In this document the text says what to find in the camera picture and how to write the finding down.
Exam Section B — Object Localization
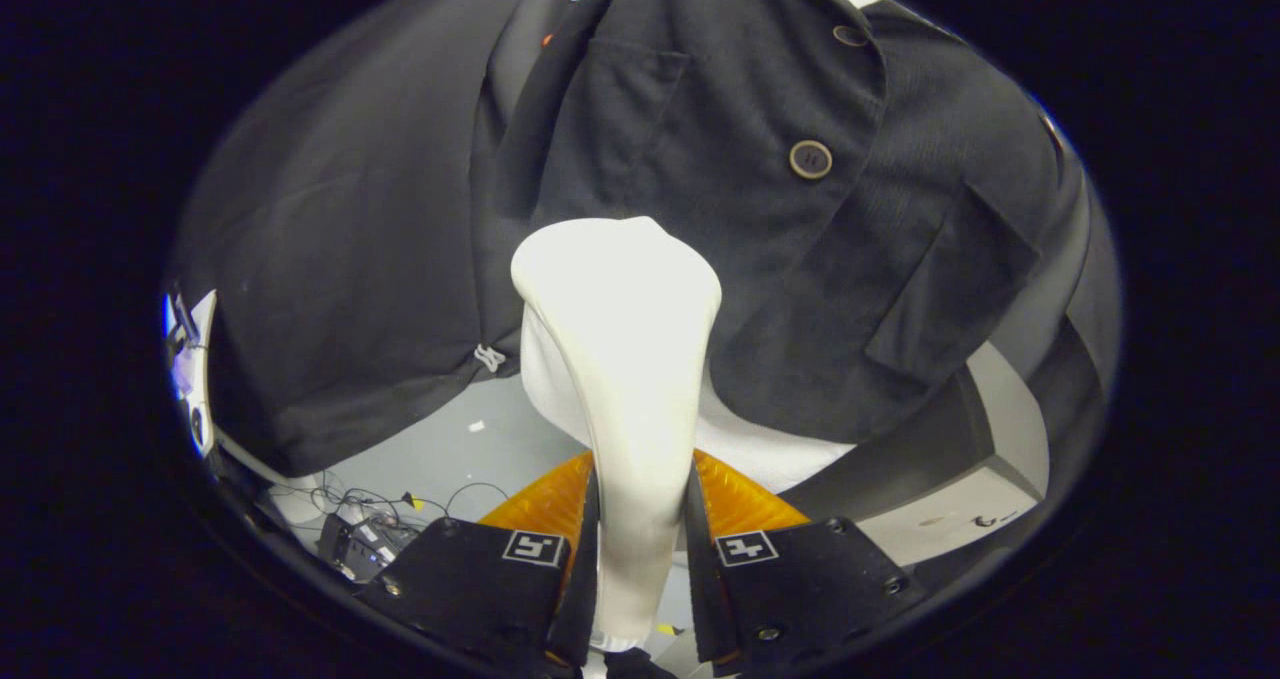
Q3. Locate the beige cabinet with grey top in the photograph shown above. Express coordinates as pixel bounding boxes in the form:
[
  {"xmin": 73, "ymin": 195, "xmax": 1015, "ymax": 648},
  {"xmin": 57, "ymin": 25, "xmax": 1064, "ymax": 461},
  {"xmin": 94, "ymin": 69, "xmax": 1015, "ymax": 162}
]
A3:
[{"xmin": 780, "ymin": 344, "xmax": 1051, "ymax": 568}]

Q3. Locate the black electronics box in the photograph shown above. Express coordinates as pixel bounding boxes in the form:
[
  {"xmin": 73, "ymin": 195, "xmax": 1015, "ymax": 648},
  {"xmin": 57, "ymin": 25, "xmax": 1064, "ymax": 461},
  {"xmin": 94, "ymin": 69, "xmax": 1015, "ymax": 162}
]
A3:
[{"xmin": 318, "ymin": 512, "xmax": 419, "ymax": 584}]

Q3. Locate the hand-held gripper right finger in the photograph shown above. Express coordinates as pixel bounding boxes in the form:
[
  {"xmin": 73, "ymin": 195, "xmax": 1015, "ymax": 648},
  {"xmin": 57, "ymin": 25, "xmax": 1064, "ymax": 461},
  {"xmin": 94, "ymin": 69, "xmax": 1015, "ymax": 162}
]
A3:
[{"xmin": 685, "ymin": 449, "xmax": 933, "ymax": 678}]

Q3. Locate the white dress form mannequin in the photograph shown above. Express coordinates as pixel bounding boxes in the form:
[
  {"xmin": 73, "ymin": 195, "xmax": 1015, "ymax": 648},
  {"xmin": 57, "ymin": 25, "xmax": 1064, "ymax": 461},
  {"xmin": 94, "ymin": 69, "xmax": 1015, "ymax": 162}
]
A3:
[{"xmin": 520, "ymin": 304, "xmax": 858, "ymax": 496}]

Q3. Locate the white garment steamer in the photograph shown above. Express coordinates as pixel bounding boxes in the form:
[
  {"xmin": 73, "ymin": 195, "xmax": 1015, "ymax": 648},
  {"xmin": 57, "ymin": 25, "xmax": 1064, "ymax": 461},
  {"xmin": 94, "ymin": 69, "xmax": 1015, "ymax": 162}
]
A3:
[{"xmin": 510, "ymin": 216, "xmax": 723, "ymax": 655}]

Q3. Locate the black suit jacket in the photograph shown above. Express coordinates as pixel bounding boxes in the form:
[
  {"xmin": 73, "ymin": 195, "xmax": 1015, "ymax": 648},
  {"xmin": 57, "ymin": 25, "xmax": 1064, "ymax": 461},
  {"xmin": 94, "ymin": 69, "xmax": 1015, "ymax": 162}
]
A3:
[{"xmin": 470, "ymin": 0, "xmax": 1096, "ymax": 447}]

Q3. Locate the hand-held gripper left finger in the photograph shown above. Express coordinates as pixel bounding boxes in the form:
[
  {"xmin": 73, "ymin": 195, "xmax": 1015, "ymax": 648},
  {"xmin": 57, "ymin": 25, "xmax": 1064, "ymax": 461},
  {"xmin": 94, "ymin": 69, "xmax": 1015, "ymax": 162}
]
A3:
[{"xmin": 358, "ymin": 451, "xmax": 601, "ymax": 678}]

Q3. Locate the black backdrop cloth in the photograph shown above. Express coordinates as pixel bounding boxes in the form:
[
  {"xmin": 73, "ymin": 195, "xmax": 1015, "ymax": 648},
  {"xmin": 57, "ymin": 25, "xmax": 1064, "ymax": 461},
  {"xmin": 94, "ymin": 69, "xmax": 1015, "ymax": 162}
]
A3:
[{"xmin": 168, "ymin": 0, "xmax": 1121, "ymax": 480}]

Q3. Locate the tangle of black cables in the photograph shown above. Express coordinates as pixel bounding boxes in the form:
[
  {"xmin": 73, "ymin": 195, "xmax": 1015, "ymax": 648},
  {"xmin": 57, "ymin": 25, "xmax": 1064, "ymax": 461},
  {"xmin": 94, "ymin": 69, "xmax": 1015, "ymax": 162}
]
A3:
[{"xmin": 268, "ymin": 471, "xmax": 513, "ymax": 532}]

